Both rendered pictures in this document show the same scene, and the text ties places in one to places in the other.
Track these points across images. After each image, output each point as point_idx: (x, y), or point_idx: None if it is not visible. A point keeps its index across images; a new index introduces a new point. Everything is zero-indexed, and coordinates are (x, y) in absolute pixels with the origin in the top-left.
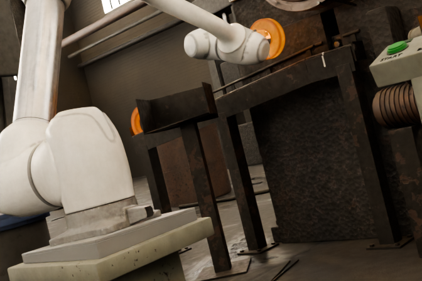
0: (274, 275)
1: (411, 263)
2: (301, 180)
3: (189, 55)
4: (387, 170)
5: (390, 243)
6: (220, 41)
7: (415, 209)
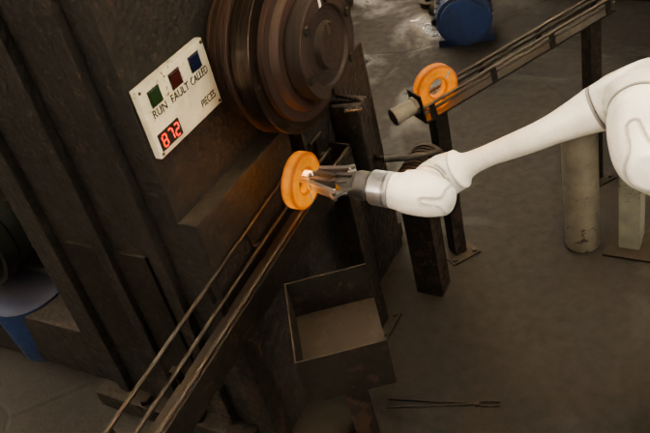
0: (433, 411)
1: (454, 301)
2: (291, 346)
3: (447, 214)
4: (345, 265)
5: (386, 320)
6: (477, 173)
7: (440, 259)
